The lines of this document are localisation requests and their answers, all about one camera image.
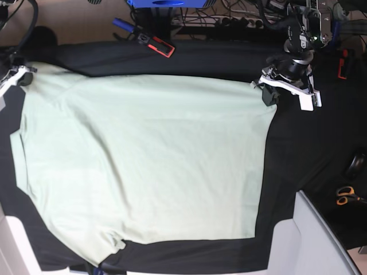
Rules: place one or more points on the red black clamp right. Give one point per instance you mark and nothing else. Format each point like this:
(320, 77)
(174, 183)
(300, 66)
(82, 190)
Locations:
(346, 62)

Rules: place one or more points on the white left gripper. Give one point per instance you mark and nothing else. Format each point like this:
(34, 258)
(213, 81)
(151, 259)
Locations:
(270, 80)

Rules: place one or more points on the blue clamp bottom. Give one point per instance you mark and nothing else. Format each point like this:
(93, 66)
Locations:
(92, 270)

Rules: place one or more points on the white box left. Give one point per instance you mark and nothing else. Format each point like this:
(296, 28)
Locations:
(17, 256)

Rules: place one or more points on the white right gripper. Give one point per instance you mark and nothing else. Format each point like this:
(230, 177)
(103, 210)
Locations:
(19, 75)

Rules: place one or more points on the light green T-shirt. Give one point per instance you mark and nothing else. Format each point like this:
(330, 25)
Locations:
(146, 158)

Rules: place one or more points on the blue handled tool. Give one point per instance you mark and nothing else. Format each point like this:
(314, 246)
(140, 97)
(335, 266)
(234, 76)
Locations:
(123, 25)

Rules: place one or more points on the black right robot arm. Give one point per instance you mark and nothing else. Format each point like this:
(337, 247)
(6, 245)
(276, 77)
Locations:
(18, 20)

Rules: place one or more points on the white box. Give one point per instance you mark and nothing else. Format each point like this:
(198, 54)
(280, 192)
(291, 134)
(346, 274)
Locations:
(306, 245)
(17, 256)

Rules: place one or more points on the black round object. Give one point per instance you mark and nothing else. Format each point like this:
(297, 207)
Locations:
(356, 164)

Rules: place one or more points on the red black clamp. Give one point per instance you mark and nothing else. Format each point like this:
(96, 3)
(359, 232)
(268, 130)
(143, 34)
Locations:
(346, 62)
(156, 44)

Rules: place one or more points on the white box right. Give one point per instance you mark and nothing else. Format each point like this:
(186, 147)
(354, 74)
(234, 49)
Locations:
(306, 245)

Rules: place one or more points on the blue stand base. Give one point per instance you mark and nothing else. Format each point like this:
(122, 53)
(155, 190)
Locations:
(167, 3)

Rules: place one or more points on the orange handled scissors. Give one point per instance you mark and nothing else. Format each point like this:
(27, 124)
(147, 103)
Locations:
(346, 194)

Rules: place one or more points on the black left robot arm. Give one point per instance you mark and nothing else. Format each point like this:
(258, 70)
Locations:
(308, 26)

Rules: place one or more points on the red black clamp top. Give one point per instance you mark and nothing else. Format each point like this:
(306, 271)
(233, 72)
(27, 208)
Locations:
(156, 44)

